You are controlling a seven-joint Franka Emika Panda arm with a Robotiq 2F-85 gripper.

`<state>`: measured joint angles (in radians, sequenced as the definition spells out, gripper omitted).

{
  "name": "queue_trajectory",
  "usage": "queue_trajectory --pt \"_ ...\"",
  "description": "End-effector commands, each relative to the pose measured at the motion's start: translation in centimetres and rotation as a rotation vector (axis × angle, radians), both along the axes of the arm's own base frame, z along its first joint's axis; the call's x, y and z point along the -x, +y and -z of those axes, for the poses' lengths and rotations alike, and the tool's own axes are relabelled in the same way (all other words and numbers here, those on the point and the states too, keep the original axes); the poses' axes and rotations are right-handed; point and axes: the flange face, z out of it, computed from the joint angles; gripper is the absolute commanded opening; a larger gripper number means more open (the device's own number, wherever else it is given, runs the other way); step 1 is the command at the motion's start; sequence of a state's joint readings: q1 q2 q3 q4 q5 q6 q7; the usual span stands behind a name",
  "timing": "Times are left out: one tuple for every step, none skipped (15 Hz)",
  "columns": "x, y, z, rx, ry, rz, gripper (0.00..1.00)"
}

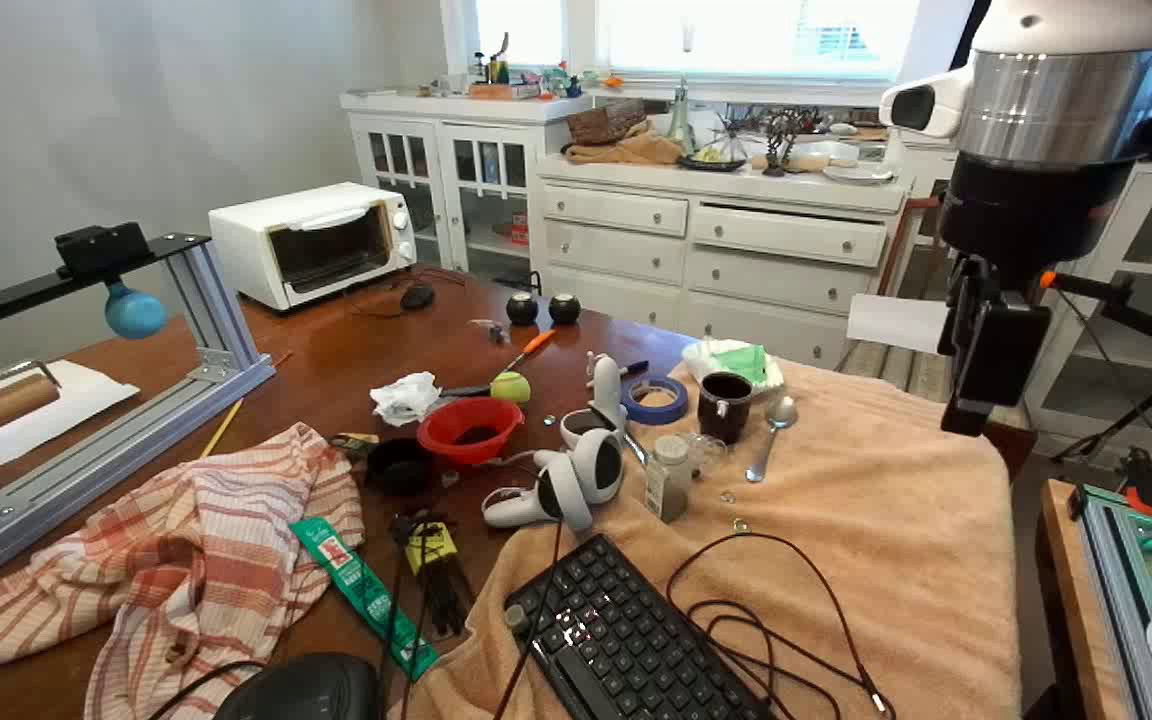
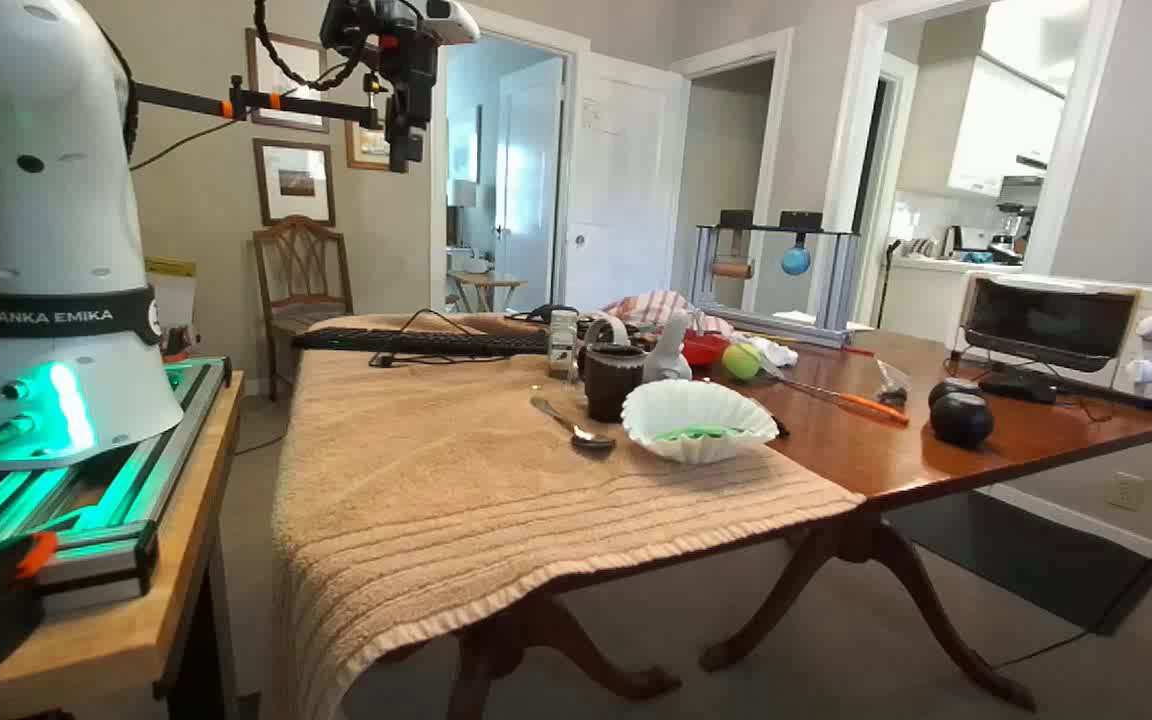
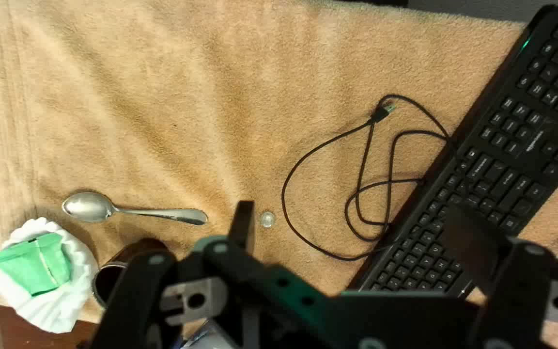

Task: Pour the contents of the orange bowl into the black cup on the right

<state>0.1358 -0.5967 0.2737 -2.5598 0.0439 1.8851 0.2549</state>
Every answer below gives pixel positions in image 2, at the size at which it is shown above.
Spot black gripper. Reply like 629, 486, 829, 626
321, 0, 481, 171

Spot orange plastic bowl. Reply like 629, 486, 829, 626
685, 336, 727, 376

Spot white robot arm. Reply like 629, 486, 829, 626
0, 0, 181, 469

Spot black cup on towel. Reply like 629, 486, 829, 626
583, 343, 645, 424

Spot black round cup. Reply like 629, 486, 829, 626
927, 380, 996, 447

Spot framed picture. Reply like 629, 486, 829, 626
252, 140, 334, 222

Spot wooden chair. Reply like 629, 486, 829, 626
252, 214, 350, 395

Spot black keyboard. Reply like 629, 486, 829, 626
291, 329, 549, 356

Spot small glass jar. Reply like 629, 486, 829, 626
549, 309, 578, 380

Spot striped red white cloth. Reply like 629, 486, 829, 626
599, 288, 730, 343

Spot metal spoon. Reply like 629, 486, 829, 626
527, 390, 616, 456

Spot tan towel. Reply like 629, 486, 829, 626
265, 353, 855, 720

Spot blue ball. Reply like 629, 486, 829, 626
779, 245, 811, 275

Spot green tennis ball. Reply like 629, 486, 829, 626
721, 343, 761, 380

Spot white paper coffee filter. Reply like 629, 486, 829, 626
620, 380, 779, 463

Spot crumpled white tissue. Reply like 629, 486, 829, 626
745, 336, 801, 368

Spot wooden side cart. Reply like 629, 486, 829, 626
0, 360, 244, 720

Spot white toaster oven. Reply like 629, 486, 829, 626
957, 270, 1152, 400

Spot aluminium frame stand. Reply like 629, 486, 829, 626
689, 206, 860, 343

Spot orange handled tool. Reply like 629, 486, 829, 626
773, 376, 909, 426

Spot black cable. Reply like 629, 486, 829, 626
993, 411, 1152, 673

